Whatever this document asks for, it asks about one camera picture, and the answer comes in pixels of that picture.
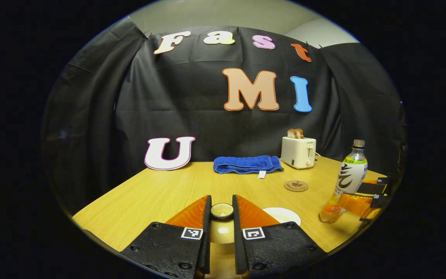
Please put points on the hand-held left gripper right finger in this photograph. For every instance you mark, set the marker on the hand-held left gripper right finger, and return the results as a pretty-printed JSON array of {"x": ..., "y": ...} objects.
[{"x": 237, "y": 232}]

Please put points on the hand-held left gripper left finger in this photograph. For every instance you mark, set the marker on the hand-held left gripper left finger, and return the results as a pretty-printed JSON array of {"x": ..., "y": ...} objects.
[{"x": 206, "y": 232}]

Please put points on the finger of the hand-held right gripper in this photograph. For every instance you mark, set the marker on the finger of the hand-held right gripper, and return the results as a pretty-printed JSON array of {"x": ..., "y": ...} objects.
[
  {"x": 381, "y": 186},
  {"x": 362, "y": 207}
]

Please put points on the cream teacup lid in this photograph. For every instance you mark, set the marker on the cream teacup lid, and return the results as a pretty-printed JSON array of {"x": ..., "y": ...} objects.
[{"x": 222, "y": 211}]

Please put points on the clear water bottle orange label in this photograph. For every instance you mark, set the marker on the clear water bottle orange label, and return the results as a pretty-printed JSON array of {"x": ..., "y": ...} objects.
[{"x": 349, "y": 178}]

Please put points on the cream teacup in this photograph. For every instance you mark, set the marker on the cream teacup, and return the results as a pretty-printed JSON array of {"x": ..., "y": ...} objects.
[{"x": 283, "y": 215}]

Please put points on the round brown coaster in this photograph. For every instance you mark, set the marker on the round brown coaster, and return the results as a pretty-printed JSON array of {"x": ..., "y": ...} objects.
[{"x": 296, "y": 186}]

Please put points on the blue folded towel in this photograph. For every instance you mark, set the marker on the blue folded towel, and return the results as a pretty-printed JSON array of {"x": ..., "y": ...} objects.
[{"x": 246, "y": 164}]

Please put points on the cream toaster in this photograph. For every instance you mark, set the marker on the cream toaster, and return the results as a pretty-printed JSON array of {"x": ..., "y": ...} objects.
[{"x": 297, "y": 153}]

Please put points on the toast slice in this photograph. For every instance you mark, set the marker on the toast slice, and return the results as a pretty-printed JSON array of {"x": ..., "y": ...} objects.
[
  {"x": 299, "y": 133},
  {"x": 291, "y": 134}
]

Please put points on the black backdrop cloth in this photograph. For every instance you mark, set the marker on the black backdrop cloth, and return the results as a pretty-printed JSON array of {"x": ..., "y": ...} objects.
[{"x": 188, "y": 112}]

